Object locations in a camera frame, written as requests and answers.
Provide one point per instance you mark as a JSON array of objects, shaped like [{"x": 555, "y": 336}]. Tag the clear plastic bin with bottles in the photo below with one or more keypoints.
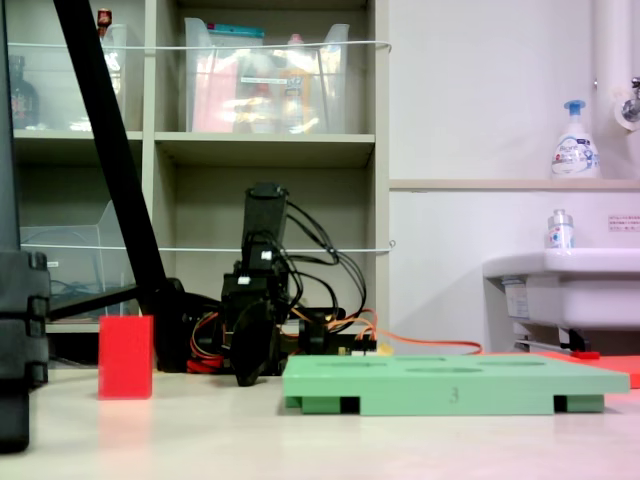
[{"x": 50, "y": 75}]

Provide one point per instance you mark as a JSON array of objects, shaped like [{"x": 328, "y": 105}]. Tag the white sink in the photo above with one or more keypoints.
[{"x": 575, "y": 295}]

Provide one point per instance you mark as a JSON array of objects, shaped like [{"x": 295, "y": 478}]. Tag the brown-capped bottle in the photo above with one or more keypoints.
[{"x": 104, "y": 20}]

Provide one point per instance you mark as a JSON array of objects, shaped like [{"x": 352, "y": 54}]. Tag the green shape-hole board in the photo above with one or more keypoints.
[{"x": 425, "y": 387}]

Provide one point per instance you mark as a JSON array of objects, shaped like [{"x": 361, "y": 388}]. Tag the red square block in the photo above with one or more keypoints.
[{"x": 125, "y": 357}]

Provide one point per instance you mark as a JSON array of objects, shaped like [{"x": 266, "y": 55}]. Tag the beige shelf unit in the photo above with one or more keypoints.
[{"x": 265, "y": 145}]

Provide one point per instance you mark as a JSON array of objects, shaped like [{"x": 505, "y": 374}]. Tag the dark glass bottle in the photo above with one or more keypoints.
[{"x": 25, "y": 100}]

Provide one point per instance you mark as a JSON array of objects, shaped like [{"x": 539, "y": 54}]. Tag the notched black stack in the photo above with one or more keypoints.
[{"x": 20, "y": 300}]

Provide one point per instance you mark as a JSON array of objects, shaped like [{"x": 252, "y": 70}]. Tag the clear angled plastic bin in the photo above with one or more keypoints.
[{"x": 75, "y": 250}]

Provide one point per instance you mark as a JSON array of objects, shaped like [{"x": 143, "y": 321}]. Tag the dark tripod column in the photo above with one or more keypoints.
[{"x": 7, "y": 150}]

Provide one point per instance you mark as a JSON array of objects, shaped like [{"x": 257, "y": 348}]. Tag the thin black tripod leg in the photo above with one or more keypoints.
[{"x": 90, "y": 302}]

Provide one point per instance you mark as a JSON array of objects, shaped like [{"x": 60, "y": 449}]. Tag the yellow tape piece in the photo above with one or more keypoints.
[{"x": 385, "y": 350}]

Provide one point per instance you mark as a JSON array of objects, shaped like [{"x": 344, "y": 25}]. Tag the red base mount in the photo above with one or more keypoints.
[{"x": 205, "y": 365}]

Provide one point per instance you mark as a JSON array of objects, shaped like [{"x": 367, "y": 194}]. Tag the blue-edged pouch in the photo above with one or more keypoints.
[{"x": 235, "y": 31}]

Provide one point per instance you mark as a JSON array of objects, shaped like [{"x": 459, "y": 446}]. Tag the orange flat block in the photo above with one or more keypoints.
[{"x": 620, "y": 365}]

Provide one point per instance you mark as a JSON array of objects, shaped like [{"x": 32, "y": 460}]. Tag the pink wall label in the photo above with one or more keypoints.
[{"x": 624, "y": 223}]

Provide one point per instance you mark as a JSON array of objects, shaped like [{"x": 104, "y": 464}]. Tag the large clear plastic bin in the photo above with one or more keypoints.
[{"x": 225, "y": 100}]

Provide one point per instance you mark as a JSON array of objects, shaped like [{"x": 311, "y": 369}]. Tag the thick black tripod leg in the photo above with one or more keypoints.
[{"x": 110, "y": 130}]

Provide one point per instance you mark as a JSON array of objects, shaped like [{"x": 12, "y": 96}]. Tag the small clear sanitizer bottle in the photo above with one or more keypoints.
[{"x": 560, "y": 232}]

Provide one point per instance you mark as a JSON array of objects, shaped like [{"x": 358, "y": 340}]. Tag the white foam soap pump bottle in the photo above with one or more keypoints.
[{"x": 575, "y": 150}]

